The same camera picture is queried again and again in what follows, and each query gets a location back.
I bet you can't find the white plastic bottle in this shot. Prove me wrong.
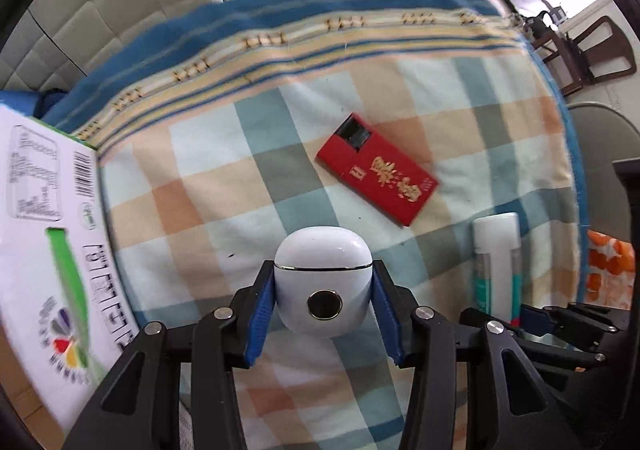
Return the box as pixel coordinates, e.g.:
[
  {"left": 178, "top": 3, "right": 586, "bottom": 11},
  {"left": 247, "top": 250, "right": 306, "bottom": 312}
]
[{"left": 472, "top": 213, "right": 523, "bottom": 325}]

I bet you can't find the white cardboard box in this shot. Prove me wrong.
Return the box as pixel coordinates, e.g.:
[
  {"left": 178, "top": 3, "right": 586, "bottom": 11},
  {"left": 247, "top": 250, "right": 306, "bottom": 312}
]
[{"left": 0, "top": 107, "right": 139, "bottom": 430}]

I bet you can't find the dark wooden chair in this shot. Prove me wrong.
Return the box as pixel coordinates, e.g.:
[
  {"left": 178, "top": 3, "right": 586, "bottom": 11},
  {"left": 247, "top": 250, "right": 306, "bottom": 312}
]
[{"left": 525, "top": 11, "right": 638, "bottom": 98}]

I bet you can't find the red cigarette pack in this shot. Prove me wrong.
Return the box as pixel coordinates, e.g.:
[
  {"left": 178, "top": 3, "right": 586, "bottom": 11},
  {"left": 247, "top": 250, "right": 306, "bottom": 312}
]
[{"left": 317, "top": 113, "right": 438, "bottom": 227}]

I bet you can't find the grey padded sofa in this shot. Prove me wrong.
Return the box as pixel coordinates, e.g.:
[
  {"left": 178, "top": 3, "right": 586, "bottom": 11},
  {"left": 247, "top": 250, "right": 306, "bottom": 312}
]
[{"left": 1, "top": 0, "right": 221, "bottom": 91}]

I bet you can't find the plaid blanket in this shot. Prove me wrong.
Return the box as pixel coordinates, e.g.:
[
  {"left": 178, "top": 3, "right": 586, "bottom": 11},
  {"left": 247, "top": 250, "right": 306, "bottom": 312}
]
[{"left": 41, "top": 0, "right": 589, "bottom": 450}]

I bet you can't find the grey chair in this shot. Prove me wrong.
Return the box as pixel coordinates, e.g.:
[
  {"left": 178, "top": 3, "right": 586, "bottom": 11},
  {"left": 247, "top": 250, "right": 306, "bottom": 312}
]
[{"left": 568, "top": 102, "right": 639, "bottom": 242}]

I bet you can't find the blue mat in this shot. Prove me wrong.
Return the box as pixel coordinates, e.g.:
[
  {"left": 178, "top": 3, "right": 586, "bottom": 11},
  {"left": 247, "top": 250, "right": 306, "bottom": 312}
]
[{"left": 32, "top": 89, "right": 67, "bottom": 119}]

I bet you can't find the orange white patterned cloth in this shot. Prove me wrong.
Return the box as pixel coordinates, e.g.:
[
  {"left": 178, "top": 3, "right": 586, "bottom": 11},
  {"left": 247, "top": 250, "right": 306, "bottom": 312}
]
[{"left": 585, "top": 230, "right": 636, "bottom": 310}]

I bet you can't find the white earbud case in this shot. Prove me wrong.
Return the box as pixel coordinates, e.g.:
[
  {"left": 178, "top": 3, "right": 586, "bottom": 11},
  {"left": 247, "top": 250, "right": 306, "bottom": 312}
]
[{"left": 273, "top": 227, "right": 373, "bottom": 337}]

